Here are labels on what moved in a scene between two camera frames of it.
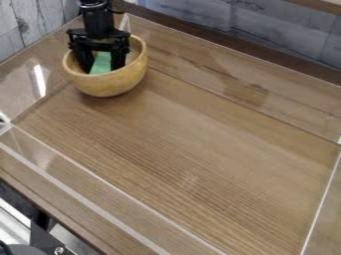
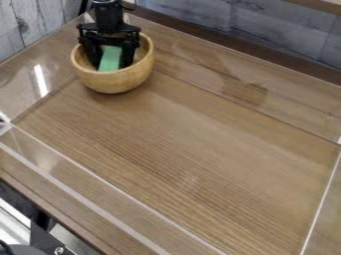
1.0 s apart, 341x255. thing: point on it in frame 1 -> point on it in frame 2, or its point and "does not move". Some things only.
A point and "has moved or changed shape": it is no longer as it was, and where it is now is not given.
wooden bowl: (115, 82) has moved or changed shape
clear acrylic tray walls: (214, 160) does not move
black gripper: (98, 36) -> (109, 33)
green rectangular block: (102, 63) does not move
